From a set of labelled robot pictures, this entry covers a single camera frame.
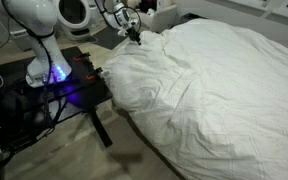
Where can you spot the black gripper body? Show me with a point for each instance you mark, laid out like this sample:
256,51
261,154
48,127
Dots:
133,32

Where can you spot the white quilted duvet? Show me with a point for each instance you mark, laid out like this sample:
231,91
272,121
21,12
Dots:
224,100

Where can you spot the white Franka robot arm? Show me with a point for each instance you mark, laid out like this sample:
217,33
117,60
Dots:
37,20

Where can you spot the dark floor mat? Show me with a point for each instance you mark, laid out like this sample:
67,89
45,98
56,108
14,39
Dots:
107,38

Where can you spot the white armchair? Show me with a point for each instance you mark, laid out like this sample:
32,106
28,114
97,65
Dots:
162,18

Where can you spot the small white bin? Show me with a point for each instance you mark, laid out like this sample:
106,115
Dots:
94,15

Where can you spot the orange black clamp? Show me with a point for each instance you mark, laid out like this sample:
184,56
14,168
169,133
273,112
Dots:
94,74
81,57

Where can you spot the round white appliance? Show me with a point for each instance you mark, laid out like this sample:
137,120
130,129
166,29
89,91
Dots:
71,16

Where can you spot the black robot table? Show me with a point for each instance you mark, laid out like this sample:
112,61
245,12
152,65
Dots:
84,90

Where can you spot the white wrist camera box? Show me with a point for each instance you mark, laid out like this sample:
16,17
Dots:
122,31

